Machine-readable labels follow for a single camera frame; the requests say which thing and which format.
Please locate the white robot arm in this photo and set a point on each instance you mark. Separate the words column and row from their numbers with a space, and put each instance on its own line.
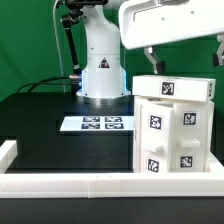
column 103, row 80

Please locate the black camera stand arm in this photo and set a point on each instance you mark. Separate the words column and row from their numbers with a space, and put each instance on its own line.
column 75, row 12

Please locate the white U-shaped fence frame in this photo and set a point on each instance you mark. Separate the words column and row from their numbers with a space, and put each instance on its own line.
column 64, row 185

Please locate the white cabinet body box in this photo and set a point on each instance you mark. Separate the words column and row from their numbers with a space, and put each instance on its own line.
column 139, row 101

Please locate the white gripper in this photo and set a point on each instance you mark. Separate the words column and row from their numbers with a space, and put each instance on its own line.
column 146, row 23

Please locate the small white cabinet top box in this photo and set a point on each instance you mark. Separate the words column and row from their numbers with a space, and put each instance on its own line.
column 176, row 88

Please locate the white marker sheet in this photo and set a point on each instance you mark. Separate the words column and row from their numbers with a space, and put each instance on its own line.
column 97, row 123

